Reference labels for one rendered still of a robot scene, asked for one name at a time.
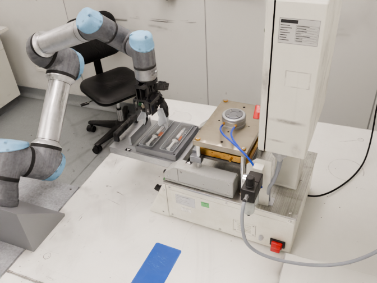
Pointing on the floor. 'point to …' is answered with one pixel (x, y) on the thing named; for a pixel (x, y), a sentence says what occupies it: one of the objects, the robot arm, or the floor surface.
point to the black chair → (105, 85)
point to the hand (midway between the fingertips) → (156, 123)
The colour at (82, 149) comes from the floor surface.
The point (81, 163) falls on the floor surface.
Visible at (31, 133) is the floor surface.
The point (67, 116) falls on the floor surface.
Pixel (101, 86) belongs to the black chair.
